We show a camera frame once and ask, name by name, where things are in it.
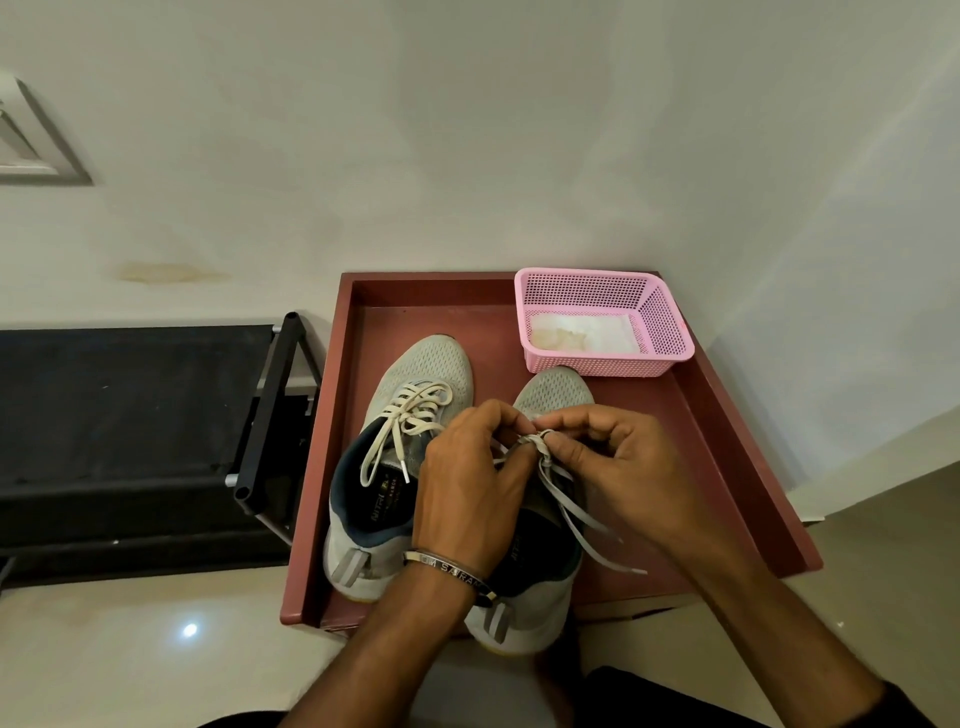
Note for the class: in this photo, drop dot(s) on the person's left hand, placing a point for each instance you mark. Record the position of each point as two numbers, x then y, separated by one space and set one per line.
469 495

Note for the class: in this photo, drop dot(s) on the white wipe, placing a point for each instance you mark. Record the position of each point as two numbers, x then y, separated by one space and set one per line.
559 341

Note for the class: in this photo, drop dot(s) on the person's left forearm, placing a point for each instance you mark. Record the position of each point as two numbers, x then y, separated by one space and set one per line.
375 652

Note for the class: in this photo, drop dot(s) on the stack of white wipes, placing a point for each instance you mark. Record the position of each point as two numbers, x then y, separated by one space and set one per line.
615 330

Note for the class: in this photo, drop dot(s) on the black shoe rack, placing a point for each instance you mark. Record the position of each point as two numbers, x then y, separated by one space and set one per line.
127 405

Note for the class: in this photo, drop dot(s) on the white wall socket plate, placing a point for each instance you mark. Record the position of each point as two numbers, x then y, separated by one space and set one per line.
26 142

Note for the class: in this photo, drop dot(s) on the grey sneaker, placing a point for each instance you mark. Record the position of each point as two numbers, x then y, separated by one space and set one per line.
435 360
525 607

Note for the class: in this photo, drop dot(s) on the pink plastic basket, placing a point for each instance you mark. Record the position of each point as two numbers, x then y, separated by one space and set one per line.
600 286

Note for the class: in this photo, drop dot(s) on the reddish-brown side table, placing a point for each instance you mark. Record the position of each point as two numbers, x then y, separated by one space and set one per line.
487 322

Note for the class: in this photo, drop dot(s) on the person's right hand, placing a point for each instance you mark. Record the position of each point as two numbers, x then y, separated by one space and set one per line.
652 472

